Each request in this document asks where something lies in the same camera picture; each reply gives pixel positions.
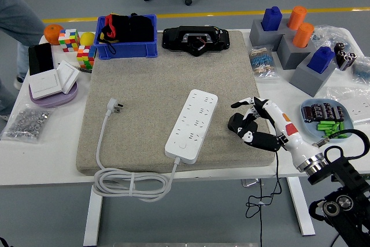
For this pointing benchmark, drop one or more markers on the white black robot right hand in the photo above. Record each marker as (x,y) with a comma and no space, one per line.
(295,143)

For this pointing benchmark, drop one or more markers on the white power strip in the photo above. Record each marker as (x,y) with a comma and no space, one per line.
(190,125)

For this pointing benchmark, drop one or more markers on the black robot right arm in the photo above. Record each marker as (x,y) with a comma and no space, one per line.
(347,171)

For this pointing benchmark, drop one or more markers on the light blue tray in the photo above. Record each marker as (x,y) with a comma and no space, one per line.
(309,129)

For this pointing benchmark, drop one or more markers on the black cylindrical capacitor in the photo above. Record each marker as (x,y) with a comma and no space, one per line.
(329,111)
(307,113)
(318,112)
(340,113)

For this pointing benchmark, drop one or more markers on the pile of green tubes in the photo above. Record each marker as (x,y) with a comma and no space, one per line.
(328,128)

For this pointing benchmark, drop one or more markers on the white table leg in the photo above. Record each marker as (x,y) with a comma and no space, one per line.
(300,206)
(92,215)

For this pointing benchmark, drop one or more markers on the tall grey holder block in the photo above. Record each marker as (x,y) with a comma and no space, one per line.
(306,79)

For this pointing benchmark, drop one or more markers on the bagged white socket panel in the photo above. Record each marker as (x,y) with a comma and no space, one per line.
(359,112)

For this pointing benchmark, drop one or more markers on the blue bottle-shaped block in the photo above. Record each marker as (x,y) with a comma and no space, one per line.
(271,20)
(321,60)

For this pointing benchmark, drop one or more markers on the medium grey holder block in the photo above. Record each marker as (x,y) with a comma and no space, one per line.
(289,53)

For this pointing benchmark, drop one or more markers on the bag of blue resistors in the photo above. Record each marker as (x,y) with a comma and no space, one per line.
(362,69)

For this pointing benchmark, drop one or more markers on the bundle of black capacitors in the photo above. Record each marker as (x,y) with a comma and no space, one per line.
(345,56)

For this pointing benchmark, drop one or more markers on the orange cylinder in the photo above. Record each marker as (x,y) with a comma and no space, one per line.
(297,18)
(303,36)

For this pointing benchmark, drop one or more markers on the clear plastic bag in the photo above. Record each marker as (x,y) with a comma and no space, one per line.
(329,36)

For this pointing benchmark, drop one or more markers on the low grey holder block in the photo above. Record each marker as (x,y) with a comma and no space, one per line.
(257,34)

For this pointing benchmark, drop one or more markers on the black device housing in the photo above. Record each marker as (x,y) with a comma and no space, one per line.
(173,41)

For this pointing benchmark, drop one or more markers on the grey-brown mat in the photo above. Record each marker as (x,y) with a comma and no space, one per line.
(144,85)

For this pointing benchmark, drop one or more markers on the blue plastic bin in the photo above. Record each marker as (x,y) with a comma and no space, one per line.
(127,50)

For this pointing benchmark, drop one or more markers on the colourful puzzle cube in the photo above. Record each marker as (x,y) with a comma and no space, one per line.
(85,57)
(69,40)

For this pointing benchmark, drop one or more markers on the yellow lemon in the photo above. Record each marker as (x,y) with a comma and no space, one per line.
(87,38)

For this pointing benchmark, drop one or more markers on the purple round tray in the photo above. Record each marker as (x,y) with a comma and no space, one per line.
(55,101)

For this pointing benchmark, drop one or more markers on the orange fruit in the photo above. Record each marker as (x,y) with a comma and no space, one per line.
(52,34)

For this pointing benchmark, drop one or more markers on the black smartphone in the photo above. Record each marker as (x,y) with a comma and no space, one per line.
(40,59)

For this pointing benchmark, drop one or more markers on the bag of metal nuts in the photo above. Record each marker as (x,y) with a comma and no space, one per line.
(26,122)

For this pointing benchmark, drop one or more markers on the person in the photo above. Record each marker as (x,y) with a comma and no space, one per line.
(17,18)

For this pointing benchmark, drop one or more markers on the silver bracket under table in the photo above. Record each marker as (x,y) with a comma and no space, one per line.
(250,182)

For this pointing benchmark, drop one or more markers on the small white wall switch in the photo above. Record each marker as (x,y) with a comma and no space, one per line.
(68,75)

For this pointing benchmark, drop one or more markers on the large white wall switch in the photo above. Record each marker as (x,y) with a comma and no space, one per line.
(44,83)

